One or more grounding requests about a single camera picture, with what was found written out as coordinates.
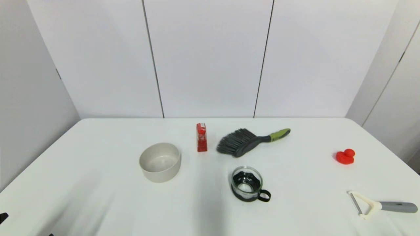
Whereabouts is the red snack box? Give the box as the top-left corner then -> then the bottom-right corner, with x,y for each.
196,123 -> 208,152

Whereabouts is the beige round bowl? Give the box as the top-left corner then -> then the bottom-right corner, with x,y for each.
139,143 -> 181,183

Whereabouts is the red rubber duck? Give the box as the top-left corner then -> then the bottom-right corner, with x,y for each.
335,148 -> 355,165

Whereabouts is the grey hand brush green handle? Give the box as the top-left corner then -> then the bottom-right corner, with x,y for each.
216,128 -> 291,158

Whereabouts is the glass cup black handle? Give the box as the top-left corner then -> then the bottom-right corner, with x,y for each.
231,166 -> 271,202

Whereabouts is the white peeler grey handle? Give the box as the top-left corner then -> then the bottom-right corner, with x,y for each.
347,191 -> 418,220

